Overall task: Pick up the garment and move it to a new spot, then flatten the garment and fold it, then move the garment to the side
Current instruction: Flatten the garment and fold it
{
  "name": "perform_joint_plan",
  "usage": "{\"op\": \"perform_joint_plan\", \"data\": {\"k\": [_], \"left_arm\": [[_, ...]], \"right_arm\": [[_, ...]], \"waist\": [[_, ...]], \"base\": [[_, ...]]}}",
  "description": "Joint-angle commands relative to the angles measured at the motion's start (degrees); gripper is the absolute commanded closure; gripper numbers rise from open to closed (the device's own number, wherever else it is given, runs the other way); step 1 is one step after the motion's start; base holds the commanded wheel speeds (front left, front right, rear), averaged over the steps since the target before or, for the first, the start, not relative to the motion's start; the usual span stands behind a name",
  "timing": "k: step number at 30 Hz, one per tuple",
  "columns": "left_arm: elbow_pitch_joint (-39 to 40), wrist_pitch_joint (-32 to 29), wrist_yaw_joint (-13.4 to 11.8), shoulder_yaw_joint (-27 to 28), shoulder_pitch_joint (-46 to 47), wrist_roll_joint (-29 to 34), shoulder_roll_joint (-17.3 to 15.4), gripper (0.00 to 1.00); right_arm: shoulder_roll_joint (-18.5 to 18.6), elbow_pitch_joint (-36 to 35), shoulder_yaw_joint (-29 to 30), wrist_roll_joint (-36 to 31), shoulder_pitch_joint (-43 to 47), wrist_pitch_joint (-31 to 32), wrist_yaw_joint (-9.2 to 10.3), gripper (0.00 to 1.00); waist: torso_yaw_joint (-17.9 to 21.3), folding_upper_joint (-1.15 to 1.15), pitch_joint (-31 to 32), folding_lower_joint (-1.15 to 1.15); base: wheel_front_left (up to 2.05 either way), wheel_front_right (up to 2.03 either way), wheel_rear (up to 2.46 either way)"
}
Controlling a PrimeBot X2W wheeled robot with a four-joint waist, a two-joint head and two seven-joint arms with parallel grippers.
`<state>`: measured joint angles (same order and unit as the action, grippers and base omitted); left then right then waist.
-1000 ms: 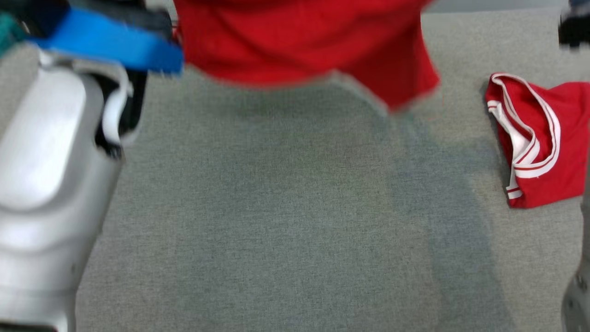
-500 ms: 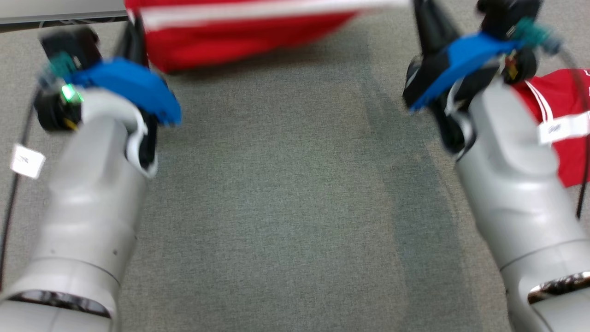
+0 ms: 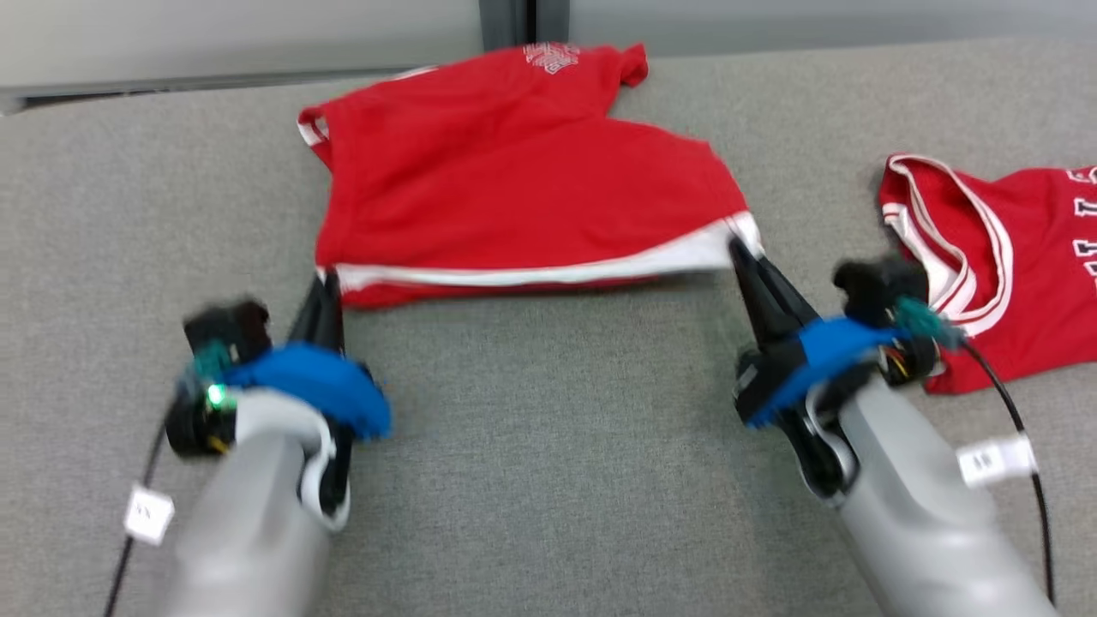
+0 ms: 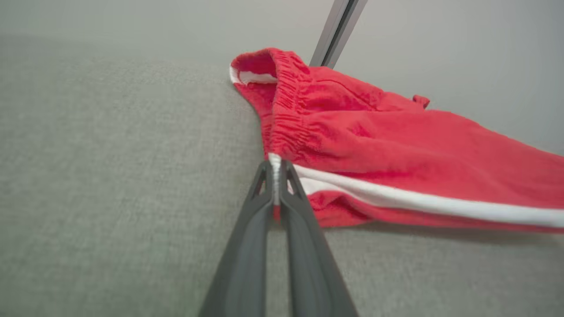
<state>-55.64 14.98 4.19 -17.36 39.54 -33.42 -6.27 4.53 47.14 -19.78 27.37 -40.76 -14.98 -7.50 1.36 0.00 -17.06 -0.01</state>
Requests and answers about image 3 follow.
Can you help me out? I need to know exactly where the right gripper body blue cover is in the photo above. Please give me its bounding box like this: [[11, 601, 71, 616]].
[[733, 317, 942, 505]]

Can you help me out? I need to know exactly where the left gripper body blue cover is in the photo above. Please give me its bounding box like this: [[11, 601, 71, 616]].
[[165, 343, 393, 519]]

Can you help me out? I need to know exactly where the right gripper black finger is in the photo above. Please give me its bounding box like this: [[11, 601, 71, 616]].
[[750, 249, 819, 337], [728, 240, 785, 352]]

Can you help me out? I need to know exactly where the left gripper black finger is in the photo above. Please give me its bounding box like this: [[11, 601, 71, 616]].
[[287, 273, 331, 348], [327, 274, 345, 350]]

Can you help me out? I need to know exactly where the red jersey with white sleeves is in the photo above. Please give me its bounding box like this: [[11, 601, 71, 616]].
[[878, 153, 1097, 395]]

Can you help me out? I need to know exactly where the red garment with white stripe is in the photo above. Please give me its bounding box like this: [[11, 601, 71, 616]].
[[297, 41, 764, 309]]

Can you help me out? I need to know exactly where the white right cable tag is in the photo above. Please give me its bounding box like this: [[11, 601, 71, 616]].
[[957, 434, 1038, 488]]

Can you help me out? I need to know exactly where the white cable tag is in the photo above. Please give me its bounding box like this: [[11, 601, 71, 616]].
[[957, 434, 1038, 488], [124, 486, 175, 545]]

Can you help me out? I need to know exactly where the white left cable tag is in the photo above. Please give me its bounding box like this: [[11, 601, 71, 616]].
[[124, 486, 175, 545]]

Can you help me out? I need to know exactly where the grey wall baseboard rail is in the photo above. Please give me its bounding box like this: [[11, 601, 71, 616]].
[[0, 67, 421, 112]]

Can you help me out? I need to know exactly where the grey partition frame post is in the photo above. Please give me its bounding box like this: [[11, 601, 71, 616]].
[[478, 0, 571, 51]]

